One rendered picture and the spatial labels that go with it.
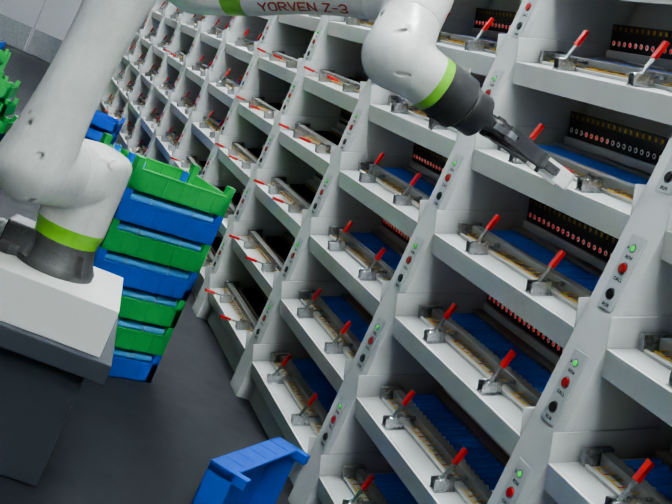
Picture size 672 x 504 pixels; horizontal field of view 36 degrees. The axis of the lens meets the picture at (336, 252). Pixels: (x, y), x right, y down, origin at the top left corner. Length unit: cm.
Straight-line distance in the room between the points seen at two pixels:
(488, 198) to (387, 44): 72
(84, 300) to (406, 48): 72
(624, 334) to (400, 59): 54
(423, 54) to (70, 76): 58
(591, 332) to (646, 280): 12
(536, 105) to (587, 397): 82
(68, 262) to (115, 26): 45
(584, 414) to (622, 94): 56
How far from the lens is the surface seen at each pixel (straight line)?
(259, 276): 317
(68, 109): 179
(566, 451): 166
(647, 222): 166
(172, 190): 259
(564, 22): 228
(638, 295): 163
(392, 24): 164
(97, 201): 193
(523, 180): 201
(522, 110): 225
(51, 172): 181
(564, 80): 204
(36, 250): 197
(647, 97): 180
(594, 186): 185
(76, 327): 191
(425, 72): 164
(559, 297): 185
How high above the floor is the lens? 87
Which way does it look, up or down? 7 degrees down
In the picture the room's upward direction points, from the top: 25 degrees clockwise
